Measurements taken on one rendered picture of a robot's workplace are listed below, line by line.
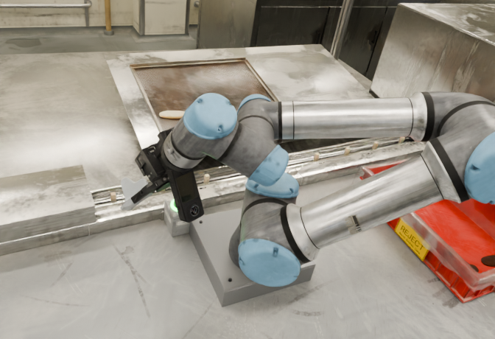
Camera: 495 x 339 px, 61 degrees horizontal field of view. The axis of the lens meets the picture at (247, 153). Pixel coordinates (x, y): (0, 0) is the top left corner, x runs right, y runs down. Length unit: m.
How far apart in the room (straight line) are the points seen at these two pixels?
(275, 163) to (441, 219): 0.88
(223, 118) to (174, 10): 4.15
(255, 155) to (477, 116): 0.37
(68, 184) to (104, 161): 0.27
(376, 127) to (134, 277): 0.65
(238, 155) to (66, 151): 0.89
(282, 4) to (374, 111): 2.42
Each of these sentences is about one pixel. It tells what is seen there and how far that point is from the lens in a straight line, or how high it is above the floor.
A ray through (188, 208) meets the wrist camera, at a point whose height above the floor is 1.10.
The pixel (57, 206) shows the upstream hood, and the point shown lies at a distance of 1.12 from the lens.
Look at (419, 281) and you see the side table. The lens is 1.24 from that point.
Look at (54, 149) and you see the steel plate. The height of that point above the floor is 0.82.
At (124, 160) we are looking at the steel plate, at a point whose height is 0.82.
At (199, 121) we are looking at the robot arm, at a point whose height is 1.32.
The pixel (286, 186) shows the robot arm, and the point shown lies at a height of 1.11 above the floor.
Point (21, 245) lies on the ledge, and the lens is 1.15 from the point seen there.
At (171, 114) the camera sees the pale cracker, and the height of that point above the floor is 0.93.
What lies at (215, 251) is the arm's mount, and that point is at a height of 0.88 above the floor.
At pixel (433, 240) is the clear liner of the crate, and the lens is 1.24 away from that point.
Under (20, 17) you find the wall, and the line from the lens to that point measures 4.85.
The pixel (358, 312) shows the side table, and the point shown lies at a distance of 1.10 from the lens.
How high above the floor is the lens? 1.65
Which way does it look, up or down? 34 degrees down
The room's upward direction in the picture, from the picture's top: 10 degrees clockwise
